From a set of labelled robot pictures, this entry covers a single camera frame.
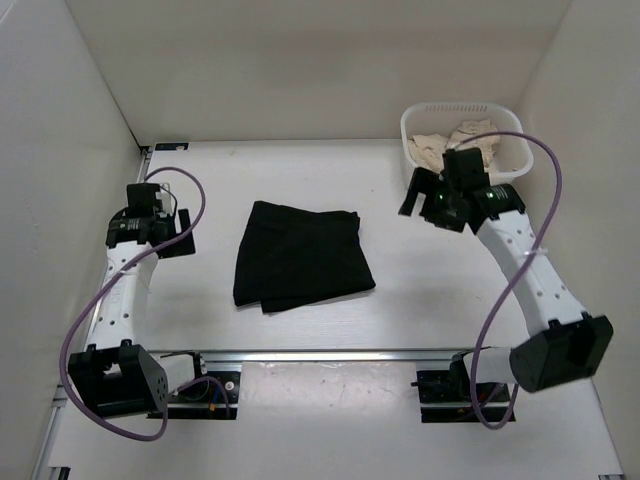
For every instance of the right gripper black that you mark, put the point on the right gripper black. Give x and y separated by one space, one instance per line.
422 182

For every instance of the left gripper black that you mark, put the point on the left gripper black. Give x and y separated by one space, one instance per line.
180 248

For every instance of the black trousers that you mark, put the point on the black trousers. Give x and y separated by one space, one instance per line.
290 257

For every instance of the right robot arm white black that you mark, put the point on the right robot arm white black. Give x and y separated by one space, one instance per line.
565 343

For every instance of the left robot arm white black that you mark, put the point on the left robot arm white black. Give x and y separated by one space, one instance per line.
115 376

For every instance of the beige trousers in basket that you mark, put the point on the beige trousers in basket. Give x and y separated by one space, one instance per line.
427 150

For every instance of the black label sticker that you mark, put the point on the black label sticker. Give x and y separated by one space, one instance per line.
172 146

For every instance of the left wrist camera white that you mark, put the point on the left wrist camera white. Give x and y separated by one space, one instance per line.
168 200

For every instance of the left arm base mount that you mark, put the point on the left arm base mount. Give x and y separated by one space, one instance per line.
201 385

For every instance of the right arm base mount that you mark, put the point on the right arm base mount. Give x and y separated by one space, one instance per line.
444 394

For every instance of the aluminium frame rail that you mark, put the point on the aluminium frame rail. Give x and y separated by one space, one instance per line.
327 390

